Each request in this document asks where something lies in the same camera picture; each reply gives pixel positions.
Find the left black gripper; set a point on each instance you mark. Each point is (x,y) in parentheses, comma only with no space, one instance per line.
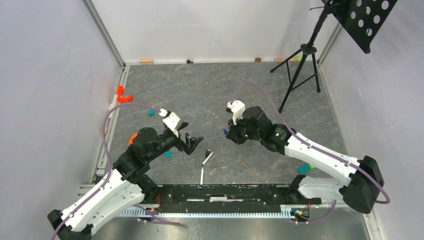
(191,142)

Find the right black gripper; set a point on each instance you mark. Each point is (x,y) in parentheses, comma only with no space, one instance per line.
(233,133)

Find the white pen with blue tip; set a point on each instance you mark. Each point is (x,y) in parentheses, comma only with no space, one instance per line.
(201,183)

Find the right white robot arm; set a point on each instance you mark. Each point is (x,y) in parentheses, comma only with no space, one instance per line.
(355,181)

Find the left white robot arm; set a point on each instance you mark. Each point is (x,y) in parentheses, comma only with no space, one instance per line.
(126,184)

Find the white pen with black tip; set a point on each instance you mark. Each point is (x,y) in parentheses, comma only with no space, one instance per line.
(207,158)

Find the teal block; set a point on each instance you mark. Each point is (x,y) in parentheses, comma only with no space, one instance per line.
(168,154)
(304,169)

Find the small teal cube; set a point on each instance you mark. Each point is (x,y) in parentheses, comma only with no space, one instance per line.
(151,113)

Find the orange U-shaped block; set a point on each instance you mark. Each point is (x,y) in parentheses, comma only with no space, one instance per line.
(131,139)

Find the teal block right side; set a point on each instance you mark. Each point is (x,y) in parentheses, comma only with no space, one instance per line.
(304,169)

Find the red L-shaped block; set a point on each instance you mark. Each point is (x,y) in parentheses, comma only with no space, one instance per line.
(124,99)

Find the red block upright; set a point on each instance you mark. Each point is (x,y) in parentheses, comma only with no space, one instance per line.
(119,90)

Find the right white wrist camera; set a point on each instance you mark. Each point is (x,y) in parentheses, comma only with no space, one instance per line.
(237,109)

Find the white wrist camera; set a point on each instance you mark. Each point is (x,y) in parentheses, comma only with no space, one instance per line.
(237,109)
(171,121)

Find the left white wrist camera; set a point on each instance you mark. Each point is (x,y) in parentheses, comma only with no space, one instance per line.
(171,121)

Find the white cable duct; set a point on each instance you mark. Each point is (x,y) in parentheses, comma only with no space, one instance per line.
(282,213)

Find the wooden block at wall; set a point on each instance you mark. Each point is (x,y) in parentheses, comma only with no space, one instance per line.
(146,61)

